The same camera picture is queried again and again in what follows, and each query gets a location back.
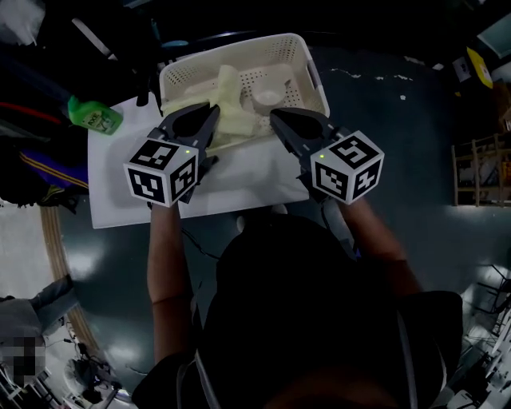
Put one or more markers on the yellow cloth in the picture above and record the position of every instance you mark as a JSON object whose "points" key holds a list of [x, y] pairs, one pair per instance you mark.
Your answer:
{"points": [[229, 88]]}

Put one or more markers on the yellow sign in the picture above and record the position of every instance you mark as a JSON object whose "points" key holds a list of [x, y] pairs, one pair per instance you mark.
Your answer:
{"points": [[481, 68]]}

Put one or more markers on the wooden shelf rack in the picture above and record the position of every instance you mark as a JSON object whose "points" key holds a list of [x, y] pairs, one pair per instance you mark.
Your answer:
{"points": [[479, 171]]}

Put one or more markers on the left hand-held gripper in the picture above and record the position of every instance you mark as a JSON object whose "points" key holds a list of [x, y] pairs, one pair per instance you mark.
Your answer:
{"points": [[159, 171]]}

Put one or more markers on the white paper sign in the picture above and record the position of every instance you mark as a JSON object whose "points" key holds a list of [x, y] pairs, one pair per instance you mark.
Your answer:
{"points": [[462, 70]]}

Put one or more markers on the person's right forearm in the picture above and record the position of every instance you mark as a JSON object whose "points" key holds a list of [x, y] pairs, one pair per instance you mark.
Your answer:
{"points": [[375, 239]]}

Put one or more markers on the person's right white shoe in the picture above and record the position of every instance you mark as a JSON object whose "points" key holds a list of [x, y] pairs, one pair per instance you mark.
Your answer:
{"points": [[279, 209]]}

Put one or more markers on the white sink basin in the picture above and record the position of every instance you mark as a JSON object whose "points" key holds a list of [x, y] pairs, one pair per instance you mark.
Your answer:
{"points": [[120, 179]]}

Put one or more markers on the green detergent bottle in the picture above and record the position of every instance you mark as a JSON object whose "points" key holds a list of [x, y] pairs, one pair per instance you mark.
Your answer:
{"points": [[96, 117]]}

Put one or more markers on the black folding chair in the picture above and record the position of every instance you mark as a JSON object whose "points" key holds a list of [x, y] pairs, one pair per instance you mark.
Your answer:
{"points": [[497, 291]]}

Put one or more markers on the black clothes pile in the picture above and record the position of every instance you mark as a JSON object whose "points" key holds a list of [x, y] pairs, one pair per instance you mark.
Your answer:
{"points": [[40, 72]]}

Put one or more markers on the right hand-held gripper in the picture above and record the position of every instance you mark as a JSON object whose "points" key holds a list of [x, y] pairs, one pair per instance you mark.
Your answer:
{"points": [[347, 167]]}

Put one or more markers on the person's white shoe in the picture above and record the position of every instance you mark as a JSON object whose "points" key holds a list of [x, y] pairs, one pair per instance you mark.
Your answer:
{"points": [[240, 223], [279, 209]]}

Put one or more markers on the teal plastic object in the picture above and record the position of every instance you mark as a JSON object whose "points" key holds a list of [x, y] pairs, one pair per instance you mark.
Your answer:
{"points": [[175, 43]]}

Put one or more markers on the person's black shirt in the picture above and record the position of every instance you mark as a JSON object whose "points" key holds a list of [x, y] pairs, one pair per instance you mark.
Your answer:
{"points": [[299, 319]]}

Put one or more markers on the white workbench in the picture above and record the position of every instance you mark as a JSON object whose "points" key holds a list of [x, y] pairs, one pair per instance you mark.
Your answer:
{"points": [[487, 367]]}

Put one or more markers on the person's left forearm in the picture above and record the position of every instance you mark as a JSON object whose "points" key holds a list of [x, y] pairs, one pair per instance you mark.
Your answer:
{"points": [[167, 259]]}

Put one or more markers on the cream perforated plastic basket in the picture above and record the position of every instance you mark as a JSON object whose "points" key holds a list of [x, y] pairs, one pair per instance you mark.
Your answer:
{"points": [[187, 76]]}

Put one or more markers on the pale blue panel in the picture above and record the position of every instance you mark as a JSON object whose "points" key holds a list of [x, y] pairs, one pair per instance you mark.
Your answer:
{"points": [[497, 34]]}

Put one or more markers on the person's left white shoe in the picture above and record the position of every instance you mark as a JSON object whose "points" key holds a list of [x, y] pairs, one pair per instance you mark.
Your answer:
{"points": [[240, 223]]}

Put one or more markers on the white cup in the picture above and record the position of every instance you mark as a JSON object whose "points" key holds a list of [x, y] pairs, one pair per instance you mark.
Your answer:
{"points": [[267, 98]]}

